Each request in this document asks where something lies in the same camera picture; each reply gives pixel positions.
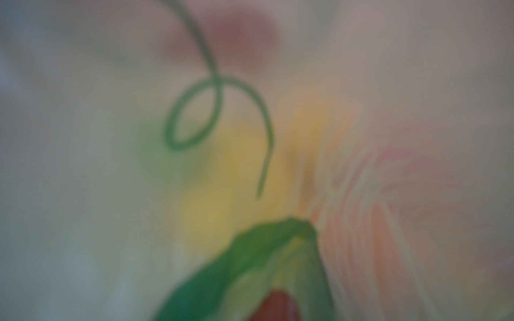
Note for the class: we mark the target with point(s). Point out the yellow plastic bag with fruit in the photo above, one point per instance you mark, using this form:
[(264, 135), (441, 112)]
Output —
[(139, 138)]

